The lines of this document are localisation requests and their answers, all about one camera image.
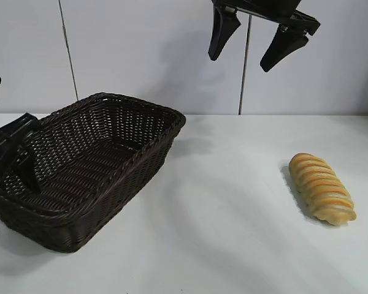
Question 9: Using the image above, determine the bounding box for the long striped bread loaf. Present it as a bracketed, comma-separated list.
[288, 152, 358, 227]

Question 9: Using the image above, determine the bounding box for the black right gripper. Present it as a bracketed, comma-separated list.
[208, 0, 321, 73]

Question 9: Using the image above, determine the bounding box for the dark brown wicker basket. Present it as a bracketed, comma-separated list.
[0, 91, 187, 254]

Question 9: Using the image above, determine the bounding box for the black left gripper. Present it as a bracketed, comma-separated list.
[0, 112, 42, 236]

